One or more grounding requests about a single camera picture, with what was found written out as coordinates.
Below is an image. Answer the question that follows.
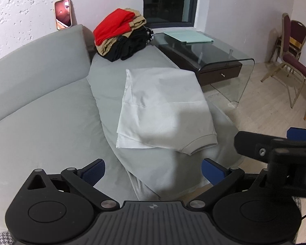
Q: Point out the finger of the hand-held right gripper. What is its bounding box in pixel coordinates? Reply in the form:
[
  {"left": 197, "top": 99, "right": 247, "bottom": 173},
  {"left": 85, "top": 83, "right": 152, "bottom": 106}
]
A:
[
  {"left": 287, "top": 127, "right": 306, "bottom": 143},
  {"left": 234, "top": 131, "right": 306, "bottom": 164}
]

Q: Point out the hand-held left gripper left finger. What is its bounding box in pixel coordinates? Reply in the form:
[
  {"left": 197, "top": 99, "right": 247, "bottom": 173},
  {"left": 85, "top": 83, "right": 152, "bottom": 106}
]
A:
[{"left": 27, "top": 158, "right": 119, "bottom": 211}]

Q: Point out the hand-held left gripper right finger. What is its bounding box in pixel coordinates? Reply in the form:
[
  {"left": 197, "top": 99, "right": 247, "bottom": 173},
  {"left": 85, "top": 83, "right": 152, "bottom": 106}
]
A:
[{"left": 188, "top": 158, "right": 271, "bottom": 211}]

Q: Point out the white t-shirt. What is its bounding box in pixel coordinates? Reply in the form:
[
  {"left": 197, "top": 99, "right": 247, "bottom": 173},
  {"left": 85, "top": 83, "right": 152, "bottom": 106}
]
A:
[{"left": 116, "top": 68, "right": 218, "bottom": 156}]

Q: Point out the stack of folded clothes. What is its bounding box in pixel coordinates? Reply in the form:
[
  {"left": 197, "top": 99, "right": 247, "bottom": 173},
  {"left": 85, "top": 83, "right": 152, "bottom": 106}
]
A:
[{"left": 95, "top": 9, "right": 147, "bottom": 56}]

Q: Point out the maroon padded metal chair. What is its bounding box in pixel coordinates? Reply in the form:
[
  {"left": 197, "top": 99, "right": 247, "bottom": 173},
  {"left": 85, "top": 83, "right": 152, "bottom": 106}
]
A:
[
  {"left": 261, "top": 13, "right": 306, "bottom": 109},
  {"left": 274, "top": 20, "right": 306, "bottom": 63}
]

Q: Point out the dark brown drawer unit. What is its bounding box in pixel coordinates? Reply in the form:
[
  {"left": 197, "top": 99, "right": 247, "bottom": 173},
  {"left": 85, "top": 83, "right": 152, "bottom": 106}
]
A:
[{"left": 158, "top": 43, "right": 243, "bottom": 86}]

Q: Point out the glass coffee table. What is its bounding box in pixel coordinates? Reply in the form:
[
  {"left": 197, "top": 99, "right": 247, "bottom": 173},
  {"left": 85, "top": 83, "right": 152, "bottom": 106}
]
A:
[{"left": 152, "top": 30, "right": 256, "bottom": 108}]

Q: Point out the grey sofa chaise cushion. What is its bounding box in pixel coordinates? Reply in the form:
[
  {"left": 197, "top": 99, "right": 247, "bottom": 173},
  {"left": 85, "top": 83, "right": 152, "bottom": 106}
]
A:
[{"left": 88, "top": 45, "right": 243, "bottom": 201}]

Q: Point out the grey sofa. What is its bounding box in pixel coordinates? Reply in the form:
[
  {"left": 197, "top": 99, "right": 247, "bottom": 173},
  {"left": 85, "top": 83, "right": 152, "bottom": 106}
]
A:
[{"left": 0, "top": 24, "right": 244, "bottom": 233}]

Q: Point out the houndstooth patterned cloth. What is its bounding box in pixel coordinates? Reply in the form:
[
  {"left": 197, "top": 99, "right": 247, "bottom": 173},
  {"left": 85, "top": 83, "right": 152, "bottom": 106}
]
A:
[{"left": 0, "top": 231, "right": 15, "bottom": 245}]

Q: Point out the light green folder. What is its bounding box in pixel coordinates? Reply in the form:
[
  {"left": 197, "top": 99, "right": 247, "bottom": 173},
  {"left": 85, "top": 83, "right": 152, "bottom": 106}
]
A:
[{"left": 163, "top": 31, "right": 215, "bottom": 44}]

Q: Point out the red folded garment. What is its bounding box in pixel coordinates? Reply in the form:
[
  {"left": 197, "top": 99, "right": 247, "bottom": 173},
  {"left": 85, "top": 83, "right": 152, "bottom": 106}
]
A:
[{"left": 93, "top": 8, "right": 134, "bottom": 46}]

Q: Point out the dark framed window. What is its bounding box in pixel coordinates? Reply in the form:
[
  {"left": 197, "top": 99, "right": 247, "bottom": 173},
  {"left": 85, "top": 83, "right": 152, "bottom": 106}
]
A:
[{"left": 143, "top": 0, "right": 201, "bottom": 29}]

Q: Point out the smartphone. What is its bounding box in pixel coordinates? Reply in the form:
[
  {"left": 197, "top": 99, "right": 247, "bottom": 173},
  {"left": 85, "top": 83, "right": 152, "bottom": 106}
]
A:
[{"left": 54, "top": 0, "right": 72, "bottom": 31}]

